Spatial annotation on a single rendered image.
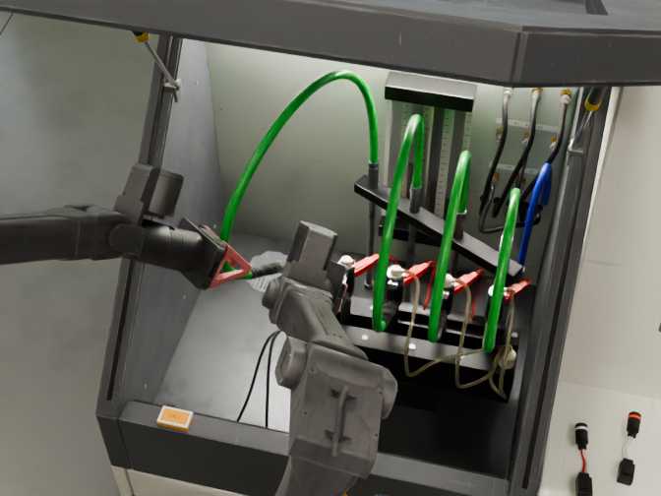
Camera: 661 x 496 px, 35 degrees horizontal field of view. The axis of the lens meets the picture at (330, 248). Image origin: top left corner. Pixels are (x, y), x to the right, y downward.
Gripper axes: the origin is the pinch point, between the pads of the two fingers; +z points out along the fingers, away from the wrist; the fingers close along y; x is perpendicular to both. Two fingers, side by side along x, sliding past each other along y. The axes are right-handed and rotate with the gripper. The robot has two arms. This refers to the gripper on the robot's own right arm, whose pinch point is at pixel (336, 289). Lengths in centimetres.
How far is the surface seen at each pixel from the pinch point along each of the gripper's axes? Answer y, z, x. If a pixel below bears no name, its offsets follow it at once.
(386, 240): 11.3, -15.9, -9.4
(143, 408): -28.9, -4.9, 22.4
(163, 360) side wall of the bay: -25.1, 11.2, 29.4
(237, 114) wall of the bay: 19.8, 17.0, 33.8
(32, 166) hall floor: -22, 136, 156
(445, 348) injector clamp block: -4.6, 15.4, -16.0
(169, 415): -27.8, -5.5, 17.4
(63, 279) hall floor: -46, 112, 117
